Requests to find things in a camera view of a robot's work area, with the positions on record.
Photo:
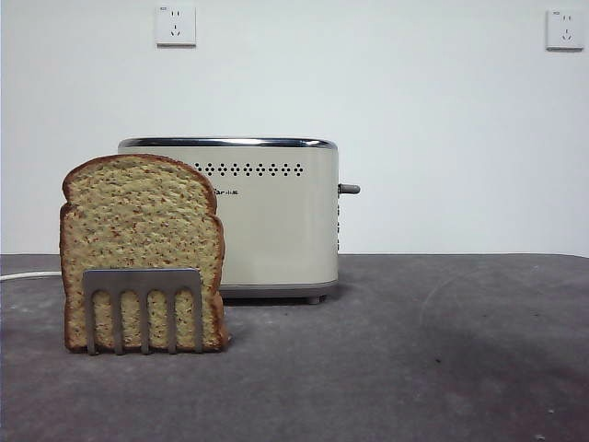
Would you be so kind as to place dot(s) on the grey toaster lever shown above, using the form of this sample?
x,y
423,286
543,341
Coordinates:
x,y
350,189

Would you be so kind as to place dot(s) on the silver metal toast rack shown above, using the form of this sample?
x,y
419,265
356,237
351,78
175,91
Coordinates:
x,y
142,278

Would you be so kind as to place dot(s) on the cream toaster with chrome rim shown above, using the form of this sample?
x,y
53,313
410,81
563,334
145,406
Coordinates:
x,y
276,221

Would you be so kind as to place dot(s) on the brown bread slice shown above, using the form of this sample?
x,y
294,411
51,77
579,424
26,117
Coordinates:
x,y
138,221

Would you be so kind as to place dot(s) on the white wall socket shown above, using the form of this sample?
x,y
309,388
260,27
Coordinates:
x,y
176,26
565,30

